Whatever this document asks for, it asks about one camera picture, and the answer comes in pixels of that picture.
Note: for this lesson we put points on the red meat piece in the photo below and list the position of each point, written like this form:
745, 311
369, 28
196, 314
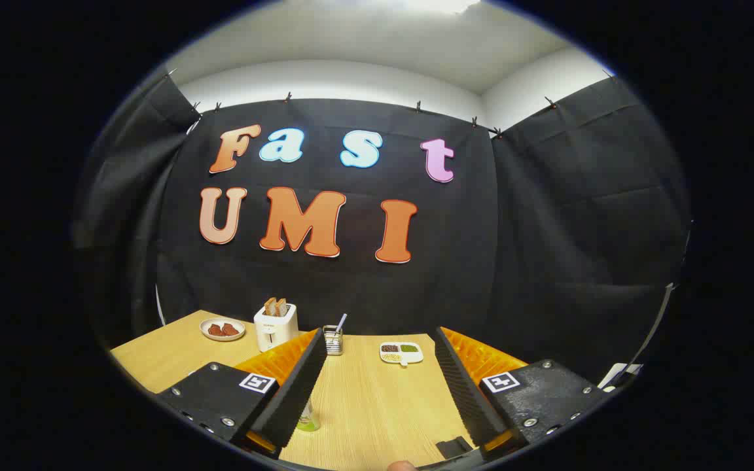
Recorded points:
215, 330
230, 330

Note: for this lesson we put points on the striped straw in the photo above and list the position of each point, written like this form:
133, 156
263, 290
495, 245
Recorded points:
341, 322

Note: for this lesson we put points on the white round plate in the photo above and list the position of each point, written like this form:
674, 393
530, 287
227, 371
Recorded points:
205, 330

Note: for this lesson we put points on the white divided bean dish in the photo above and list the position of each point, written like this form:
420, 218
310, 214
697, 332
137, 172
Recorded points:
402, 358

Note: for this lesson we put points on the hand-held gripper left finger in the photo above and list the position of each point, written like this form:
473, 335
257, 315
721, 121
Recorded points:
298, 392

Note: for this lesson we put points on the wooden table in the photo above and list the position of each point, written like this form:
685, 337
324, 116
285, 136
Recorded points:
377, 405

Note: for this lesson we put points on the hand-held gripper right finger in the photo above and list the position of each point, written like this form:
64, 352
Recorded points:
465, 392

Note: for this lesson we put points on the toast slice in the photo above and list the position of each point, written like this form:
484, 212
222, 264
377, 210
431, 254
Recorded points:
281, 308
270, 307

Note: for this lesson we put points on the white toaster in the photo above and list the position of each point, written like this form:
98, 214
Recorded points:
275, 333

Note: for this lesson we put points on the clear plastic juice bottle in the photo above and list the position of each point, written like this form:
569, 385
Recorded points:
309, 418

